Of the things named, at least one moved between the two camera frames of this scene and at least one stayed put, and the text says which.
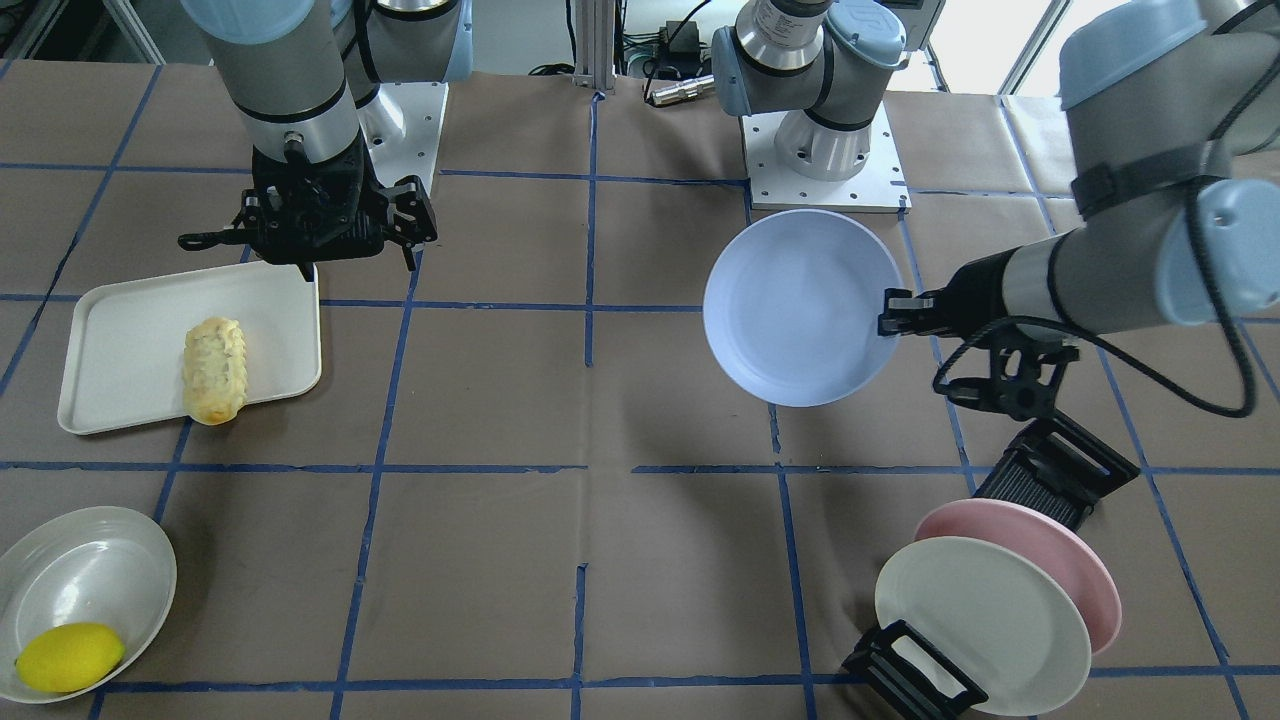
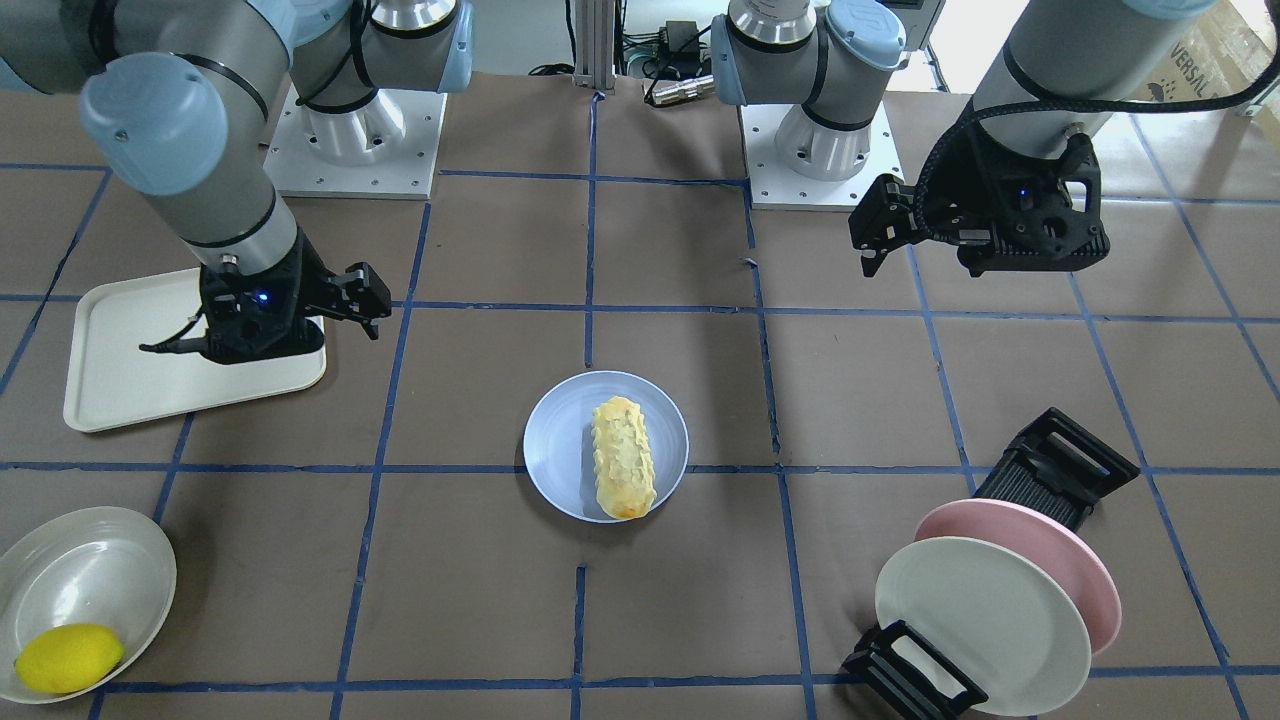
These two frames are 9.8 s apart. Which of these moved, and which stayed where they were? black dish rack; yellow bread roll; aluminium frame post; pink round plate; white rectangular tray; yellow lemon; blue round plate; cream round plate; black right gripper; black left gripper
Moved: black left gripper; yellow bread roll; blue round plate; black right gripper
Stayed: cream round plate; pink round plate; white rectangular tray; yellow lemon; black dish rack; aluminium frame post
